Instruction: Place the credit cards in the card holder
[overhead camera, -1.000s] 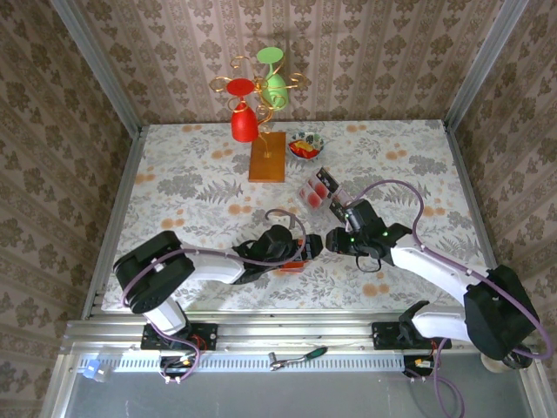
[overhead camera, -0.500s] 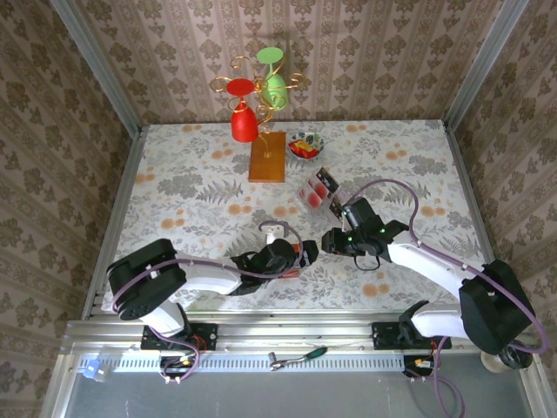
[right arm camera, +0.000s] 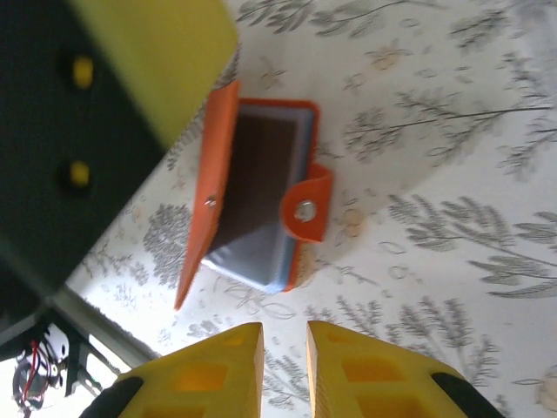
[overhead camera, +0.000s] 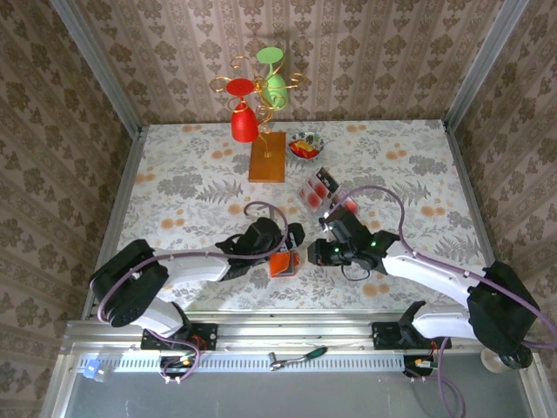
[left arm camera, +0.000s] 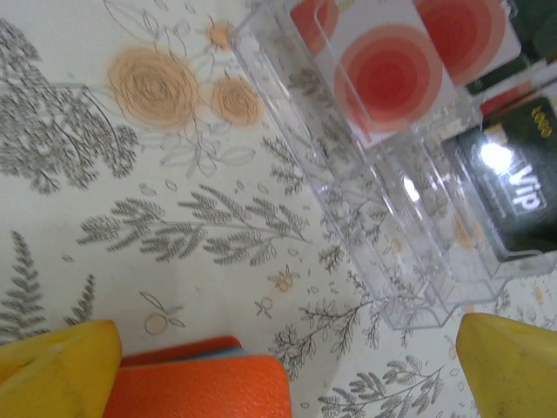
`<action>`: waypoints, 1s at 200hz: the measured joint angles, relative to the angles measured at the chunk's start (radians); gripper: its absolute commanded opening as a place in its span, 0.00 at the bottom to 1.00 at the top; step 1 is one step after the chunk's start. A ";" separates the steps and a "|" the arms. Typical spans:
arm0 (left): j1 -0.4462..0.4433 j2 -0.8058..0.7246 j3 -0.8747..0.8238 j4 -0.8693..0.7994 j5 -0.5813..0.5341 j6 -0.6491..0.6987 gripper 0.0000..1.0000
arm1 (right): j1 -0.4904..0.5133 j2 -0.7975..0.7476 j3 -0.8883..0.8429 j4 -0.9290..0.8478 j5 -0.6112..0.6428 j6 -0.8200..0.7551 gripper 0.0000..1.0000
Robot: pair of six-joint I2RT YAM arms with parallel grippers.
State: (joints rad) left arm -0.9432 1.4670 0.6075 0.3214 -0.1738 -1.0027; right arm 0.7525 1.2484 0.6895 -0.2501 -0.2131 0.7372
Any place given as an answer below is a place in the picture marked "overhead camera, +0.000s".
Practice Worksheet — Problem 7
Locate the orange card holder wallet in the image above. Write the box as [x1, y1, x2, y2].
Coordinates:
[269, 251, 300, 280]

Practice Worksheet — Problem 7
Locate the red yellow snack packet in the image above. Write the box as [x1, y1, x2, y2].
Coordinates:
[290, 139, 318, 158]

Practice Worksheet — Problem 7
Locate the floral ceramic bowl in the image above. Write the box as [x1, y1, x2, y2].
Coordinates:
[287, 131, 327, 161]

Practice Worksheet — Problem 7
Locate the red wine glass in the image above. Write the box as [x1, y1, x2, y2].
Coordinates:
[225, 78, 258, 144]

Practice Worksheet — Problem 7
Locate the floral tablecloth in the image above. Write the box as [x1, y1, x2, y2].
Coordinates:
[101, 118, 509, 314]

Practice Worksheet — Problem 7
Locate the grey metal tray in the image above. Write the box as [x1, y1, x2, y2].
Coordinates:
[41, 352, 547, 418]

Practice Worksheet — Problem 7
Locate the green wine glass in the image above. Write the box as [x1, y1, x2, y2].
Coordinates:
[255, 46, 289, 111]

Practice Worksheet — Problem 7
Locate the clear jar black lid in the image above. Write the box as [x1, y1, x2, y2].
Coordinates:
[480, 347, 534, 374]

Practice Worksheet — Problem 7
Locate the blue white connector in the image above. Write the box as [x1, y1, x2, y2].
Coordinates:
[80, 357, 110, 383]

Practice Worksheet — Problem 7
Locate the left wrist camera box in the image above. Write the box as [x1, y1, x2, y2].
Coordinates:
[246, 216, 283, 253]

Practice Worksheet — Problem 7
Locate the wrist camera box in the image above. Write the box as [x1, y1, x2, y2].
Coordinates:
[246, 216, 283, 253]
[320, 210, 363, 246]

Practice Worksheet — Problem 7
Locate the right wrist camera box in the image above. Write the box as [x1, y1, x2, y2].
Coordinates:
[320, 210, 363, 246]

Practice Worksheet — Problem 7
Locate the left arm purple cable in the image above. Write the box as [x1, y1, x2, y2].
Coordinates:
[96, 200, 289, 385]

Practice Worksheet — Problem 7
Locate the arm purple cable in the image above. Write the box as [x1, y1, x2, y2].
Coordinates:
[328, 185, 557, 417]
[96, 200, 289, 385]

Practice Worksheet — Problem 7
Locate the gold wire rack wooden base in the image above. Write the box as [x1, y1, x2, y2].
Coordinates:
[210, 55, 308, 183]

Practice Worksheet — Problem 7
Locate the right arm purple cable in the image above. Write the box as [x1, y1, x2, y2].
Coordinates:
[328, 185, 557, 417]

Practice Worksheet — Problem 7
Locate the aluminium mounting rail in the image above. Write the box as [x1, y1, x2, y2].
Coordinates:
[60, 309, 540, 356]

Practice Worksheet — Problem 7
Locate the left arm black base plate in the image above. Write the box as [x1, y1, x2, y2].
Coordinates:
[141, 322, 218, 352]

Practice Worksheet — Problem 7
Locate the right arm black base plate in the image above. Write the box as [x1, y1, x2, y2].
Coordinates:
[372, 320, 453, 351]

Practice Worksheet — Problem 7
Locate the slotted white cable duct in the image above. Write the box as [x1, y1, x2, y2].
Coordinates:
[116, 350, 406, 373]

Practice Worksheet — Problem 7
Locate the ratchet wrench green handle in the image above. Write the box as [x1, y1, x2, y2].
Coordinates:
[268, 346, 328, 372]

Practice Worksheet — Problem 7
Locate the black yellow cable connector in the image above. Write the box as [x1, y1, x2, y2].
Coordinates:
[402, 353, 438, 378]
[158, 353, 200, 379]

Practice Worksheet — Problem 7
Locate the aluminium table side rail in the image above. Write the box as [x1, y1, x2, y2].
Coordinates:
[441, 119, 515, 318]
[81, 125, 145, 321]

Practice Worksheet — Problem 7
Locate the aluminium frame post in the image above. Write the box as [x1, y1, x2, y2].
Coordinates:
[48, 0, 144, 137]
[443, 0, 530, 131]

